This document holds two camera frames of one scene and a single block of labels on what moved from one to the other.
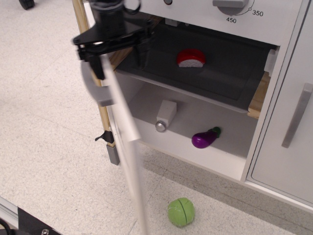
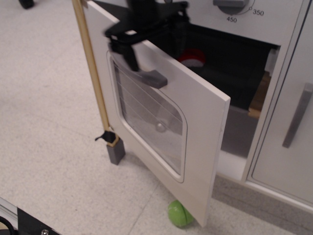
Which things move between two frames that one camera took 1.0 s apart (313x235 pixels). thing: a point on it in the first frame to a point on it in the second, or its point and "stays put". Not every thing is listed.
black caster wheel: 26,4 stays put
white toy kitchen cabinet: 226,86 stays put
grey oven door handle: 101,93 to 150,76
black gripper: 111,31 to 146,18
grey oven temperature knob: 230,7 stays put
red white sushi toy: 190,58 stays put
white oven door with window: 124,137 to 172,135
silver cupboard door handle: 307,91 stays put
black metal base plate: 32,226 stays put
